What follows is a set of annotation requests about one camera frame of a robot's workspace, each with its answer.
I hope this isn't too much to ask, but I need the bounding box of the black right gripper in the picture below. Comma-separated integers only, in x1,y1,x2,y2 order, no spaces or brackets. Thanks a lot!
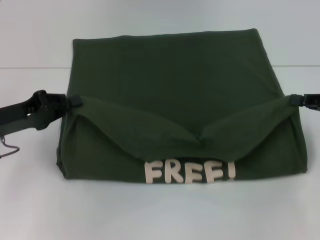
289,92,320,114

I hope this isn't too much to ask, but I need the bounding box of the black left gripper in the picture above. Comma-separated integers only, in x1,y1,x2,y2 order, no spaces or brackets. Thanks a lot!
0,89,83,134

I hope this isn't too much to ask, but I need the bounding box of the dark green t-shirt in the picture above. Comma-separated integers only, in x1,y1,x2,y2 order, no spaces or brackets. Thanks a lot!
56,27,309,186

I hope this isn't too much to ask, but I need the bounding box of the left gripper cable with plug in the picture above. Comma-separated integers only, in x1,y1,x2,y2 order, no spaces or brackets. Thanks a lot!
0,135,21,159

